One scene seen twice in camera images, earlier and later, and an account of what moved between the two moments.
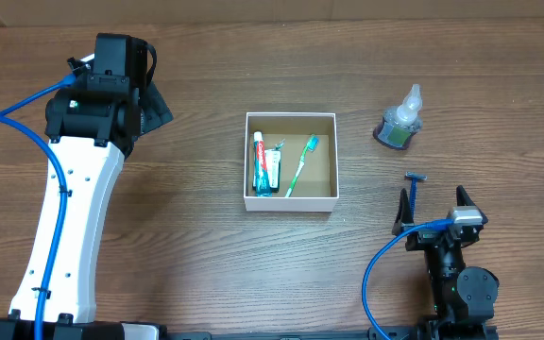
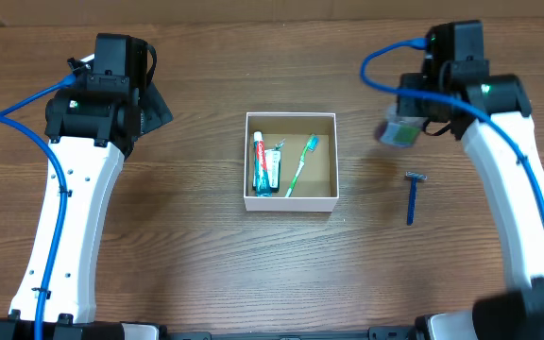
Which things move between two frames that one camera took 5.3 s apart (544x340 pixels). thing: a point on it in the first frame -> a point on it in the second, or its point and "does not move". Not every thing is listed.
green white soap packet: [273, 167] does not move
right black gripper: [433, 236] -> [409, 101]
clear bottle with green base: [399, 124] does not move
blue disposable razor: [414, 178] does not move
